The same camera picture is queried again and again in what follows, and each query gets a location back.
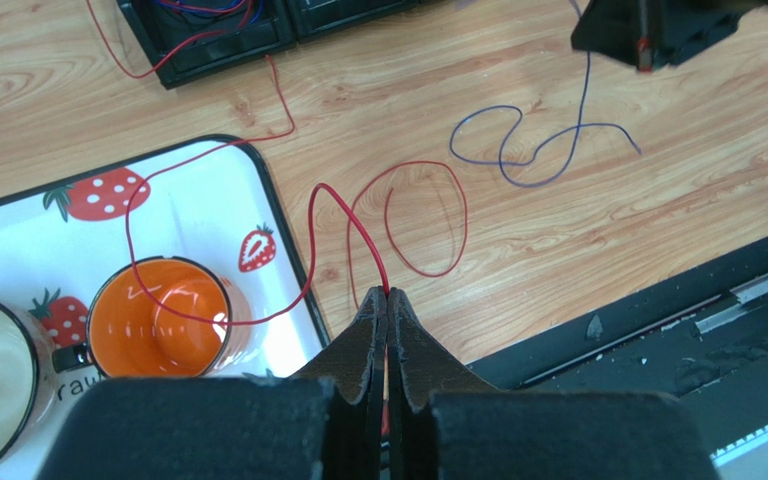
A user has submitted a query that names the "orange cup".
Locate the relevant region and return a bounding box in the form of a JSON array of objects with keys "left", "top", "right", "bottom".
[{"left": 87, "top": 257, "right": 254, "bottom": 377}]

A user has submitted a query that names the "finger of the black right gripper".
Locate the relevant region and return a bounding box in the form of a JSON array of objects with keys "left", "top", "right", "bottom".
[{"left": 570, "top": 0, "right": 744, "bottom": 72}]

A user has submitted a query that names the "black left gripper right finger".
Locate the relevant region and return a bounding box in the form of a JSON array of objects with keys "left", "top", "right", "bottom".
[{"left": 387, "top": 289, "right": 717, "bottom": 479}]

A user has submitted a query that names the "strawberry print tray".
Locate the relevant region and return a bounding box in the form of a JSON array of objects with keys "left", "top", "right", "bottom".
[{"left": 0, "top": 137, "right": 328, "bottom": 479}]

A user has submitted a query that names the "black compartment organizer box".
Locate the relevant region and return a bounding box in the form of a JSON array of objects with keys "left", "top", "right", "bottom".
[{"left": 118, "top": 0, "right": 421, "bottom": 90}]

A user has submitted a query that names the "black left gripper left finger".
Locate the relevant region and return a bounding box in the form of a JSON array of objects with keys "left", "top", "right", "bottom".
[{"left": 38, "top": 287, "right": 388, "bottom": 479}]

